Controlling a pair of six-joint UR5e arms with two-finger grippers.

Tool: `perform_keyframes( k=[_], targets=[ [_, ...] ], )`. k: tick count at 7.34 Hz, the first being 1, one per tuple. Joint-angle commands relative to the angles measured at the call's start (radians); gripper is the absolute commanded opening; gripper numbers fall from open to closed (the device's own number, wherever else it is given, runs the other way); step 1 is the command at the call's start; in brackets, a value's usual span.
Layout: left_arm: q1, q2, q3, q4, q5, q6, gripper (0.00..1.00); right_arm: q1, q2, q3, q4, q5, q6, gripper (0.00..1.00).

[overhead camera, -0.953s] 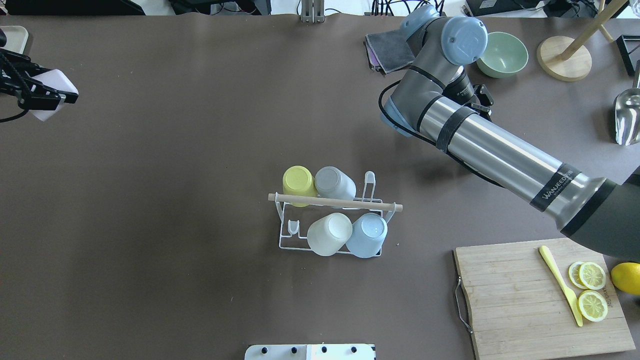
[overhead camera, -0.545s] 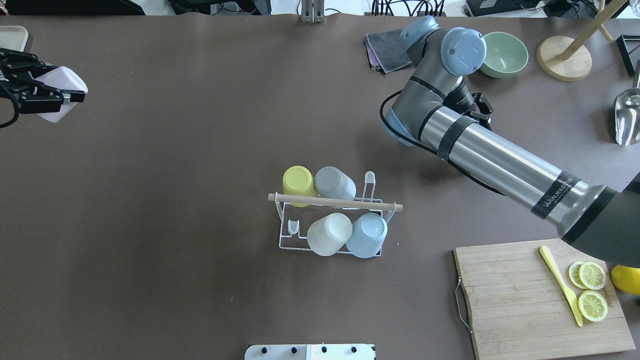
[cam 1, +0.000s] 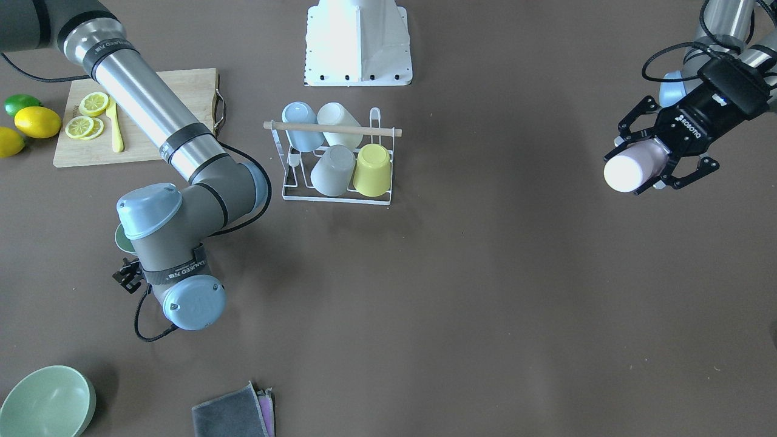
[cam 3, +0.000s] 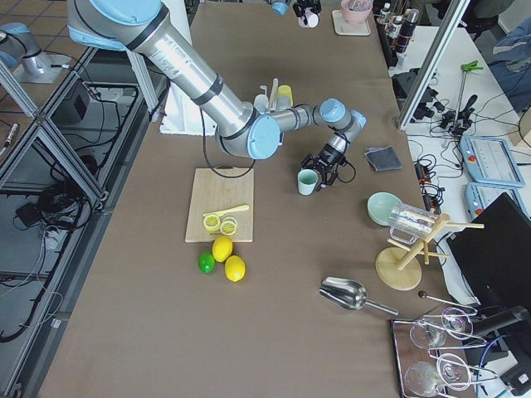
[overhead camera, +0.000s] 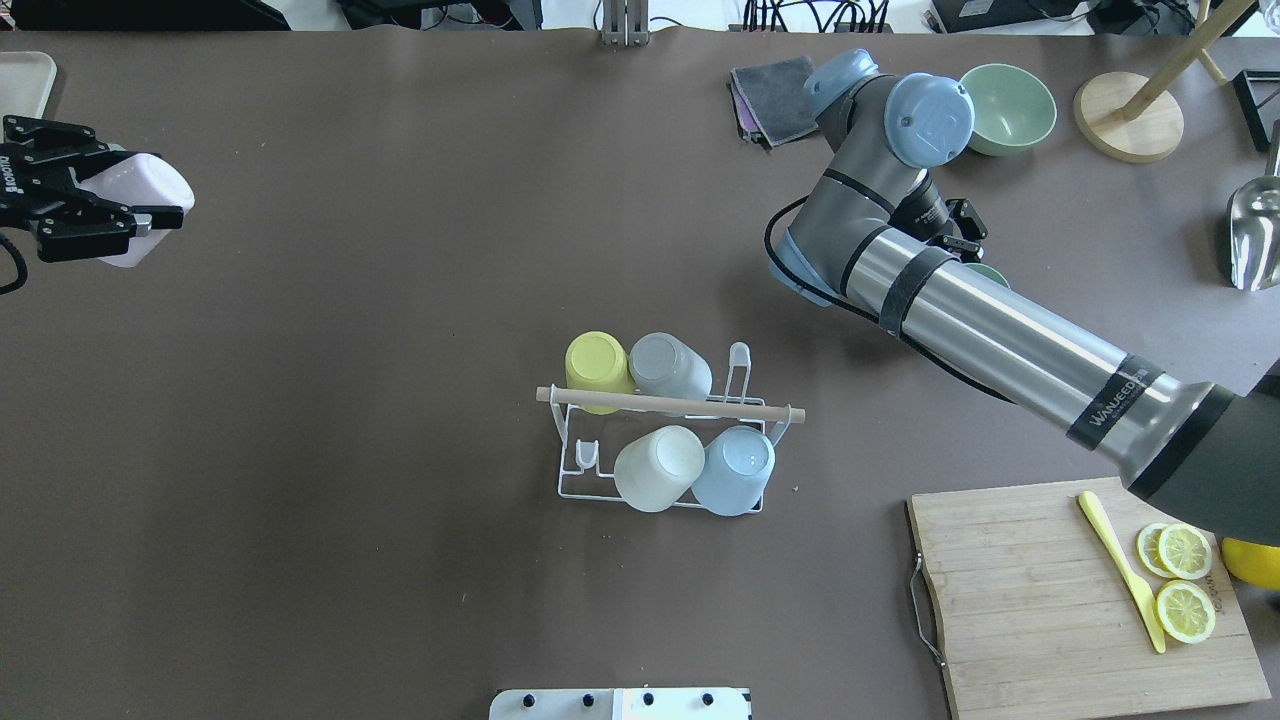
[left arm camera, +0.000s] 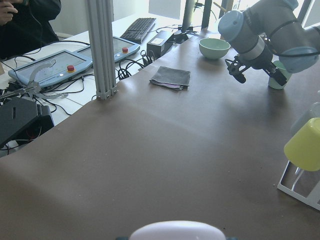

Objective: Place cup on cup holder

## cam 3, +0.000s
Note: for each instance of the yellow lemon lower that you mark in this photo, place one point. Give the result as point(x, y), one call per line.
point(235, 268)

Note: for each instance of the pink cup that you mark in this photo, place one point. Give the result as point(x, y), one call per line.
point(308, 19)

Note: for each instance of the grey folded cloth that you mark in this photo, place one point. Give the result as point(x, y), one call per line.
point(383, 159)

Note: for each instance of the wooden cutting board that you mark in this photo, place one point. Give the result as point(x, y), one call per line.
point(211, 192)

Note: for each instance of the lemon slice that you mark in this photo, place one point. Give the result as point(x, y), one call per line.
point(211, 223)
point(228, 226)

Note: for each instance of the wooden mug tree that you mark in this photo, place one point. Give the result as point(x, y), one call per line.
point(399, 267)

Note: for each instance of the black glass rack tray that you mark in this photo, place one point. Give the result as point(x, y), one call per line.
point(406, 353)

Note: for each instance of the white plastic tray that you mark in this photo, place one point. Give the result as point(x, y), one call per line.
point(344, 28)

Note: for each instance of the teach pendant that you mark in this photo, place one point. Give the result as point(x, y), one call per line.
point(489, 160)
point(479, 196)

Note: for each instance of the lemon slice left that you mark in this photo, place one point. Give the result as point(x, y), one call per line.
point(211, 223)

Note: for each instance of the metal scoop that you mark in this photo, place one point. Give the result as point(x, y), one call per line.
point(350, 294)

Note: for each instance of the yellow cup on rack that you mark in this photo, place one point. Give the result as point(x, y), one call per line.
point(284, 97)

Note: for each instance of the yellow lemon upper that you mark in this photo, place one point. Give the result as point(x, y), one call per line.
point(222, 248)

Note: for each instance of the wine glass upper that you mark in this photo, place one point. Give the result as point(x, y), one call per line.
point(434, 331)

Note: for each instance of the yellow lemon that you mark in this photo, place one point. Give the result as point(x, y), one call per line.
point(235, 268)
point(222, 248)

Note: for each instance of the black monitor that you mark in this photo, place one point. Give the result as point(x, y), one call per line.
point(495, 260)

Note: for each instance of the pink bowl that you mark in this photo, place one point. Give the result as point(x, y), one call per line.
point(356, 11)

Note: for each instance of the green bowl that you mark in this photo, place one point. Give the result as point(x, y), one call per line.
point(380, 205)

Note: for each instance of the yellow plastic knife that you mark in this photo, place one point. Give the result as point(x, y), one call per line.
point(244, 207)

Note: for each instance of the wine glass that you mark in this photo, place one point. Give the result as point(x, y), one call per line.
point(434, 331)
point(449, 372)

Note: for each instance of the wine glass lower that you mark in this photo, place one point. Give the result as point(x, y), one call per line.
point(449, 372)

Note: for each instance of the white wire cup rack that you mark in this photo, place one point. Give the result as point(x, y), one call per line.
point(271, 97)

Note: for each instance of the teach pendant upper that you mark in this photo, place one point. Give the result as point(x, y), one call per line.
point(489, 160)

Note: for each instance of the clear glass mug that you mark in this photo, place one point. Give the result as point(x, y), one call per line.
point(408, 223)

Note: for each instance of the green lime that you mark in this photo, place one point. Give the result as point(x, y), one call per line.
point(206, 262)

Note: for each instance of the lemon slice right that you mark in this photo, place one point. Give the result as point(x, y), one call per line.
point(228, 226)

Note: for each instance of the aluminium frame post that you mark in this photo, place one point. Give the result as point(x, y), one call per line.
point(441, 40)

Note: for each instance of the brown tipped stirring stick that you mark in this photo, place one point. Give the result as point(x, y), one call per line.
point(424, 295)

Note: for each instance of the green cup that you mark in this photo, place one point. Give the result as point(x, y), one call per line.
point(306, 181)

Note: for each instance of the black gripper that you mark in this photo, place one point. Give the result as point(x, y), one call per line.
point(305, 6)
point(328, 157)

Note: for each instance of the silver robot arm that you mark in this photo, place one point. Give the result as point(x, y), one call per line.
point(280, 7)
point(145, 28)

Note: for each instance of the teach pendant lower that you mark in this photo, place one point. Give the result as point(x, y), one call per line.
point(479, 196)

